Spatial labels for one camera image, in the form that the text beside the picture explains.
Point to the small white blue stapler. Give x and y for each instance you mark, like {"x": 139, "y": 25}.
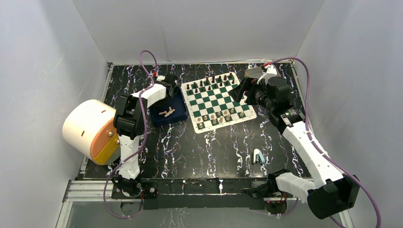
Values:
{"x": 258, "y": 157}

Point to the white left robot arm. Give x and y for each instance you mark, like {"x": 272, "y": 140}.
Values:
{"x": 130, "y": 123}

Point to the green white chess board mat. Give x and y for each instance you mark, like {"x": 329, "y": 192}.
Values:
{"x": 211, "y": 101}

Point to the gold tin box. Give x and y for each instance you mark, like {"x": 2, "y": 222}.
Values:
{"x": 255, "y": 72}

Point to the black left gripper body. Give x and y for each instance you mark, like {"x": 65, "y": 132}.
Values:
{"x": 173, "y": 94}

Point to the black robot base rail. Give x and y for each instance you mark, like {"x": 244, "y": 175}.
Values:
{"x": 250, "y": 193}

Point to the dark blue tin box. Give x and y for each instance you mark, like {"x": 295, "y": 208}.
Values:
{"x": 177, "y": 102}

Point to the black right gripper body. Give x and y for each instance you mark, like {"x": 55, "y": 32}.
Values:
{"x": 257, "y": 95}

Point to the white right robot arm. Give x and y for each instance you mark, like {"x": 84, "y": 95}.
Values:
{"x": 331, "y": 191}

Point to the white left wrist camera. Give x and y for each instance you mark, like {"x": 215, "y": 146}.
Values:
{"x": 160, "y": 78}

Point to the white orange cylindrical appliance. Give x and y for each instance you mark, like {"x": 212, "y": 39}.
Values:
{"x": 89, "y": 129}

